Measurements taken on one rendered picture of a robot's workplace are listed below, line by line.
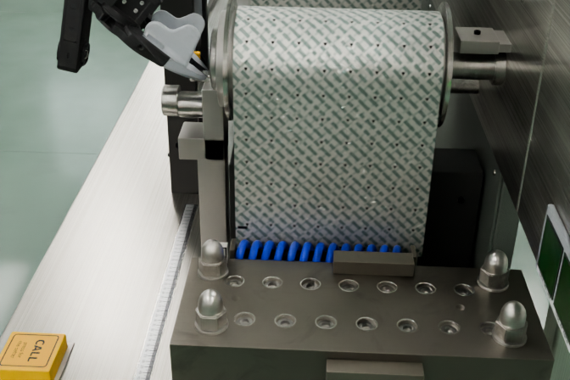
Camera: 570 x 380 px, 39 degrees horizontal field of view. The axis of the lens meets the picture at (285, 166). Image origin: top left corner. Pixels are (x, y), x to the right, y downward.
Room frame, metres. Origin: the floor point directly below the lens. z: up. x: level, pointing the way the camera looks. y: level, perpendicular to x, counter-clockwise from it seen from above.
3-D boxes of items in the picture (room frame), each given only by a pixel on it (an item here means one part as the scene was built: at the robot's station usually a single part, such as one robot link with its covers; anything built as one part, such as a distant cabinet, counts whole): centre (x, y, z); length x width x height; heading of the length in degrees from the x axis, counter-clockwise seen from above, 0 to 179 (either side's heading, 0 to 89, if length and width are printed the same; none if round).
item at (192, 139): (0.94, 0.11, 1.05); 0.06 x 0.05 x 0.31; 88
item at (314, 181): (0.84, -0.06, 1.11); 0.23 x 0.01 x 0.18; 88
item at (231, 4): (0.91, 0.07, 1.25); 0.15 x 0.01 x 0.15; 178
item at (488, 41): (0.89, -0.23, 1.28); 0.06 x 0.05 x 0.02; 88
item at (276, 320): (0.72, -0.08, 1.00); 0.40 x 0.16 x 0.06; 88
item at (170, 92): (0.94, 0.15, 1.18); 0.04 x 0.02 x 0.04; 178
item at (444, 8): (0.90, -0.18, 1.25); 0.15 x 0.01 x 0.15; 178
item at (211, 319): (0.68, 0.08, 1.05); 0.04 x 0.04 x 0.04
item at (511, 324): (0.67, -0.24, 1.05); 0.04 x 0.04 x 0.04
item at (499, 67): (0.89, -0.22, 1.25); 0.07 x 0.04 x 0.04; 88
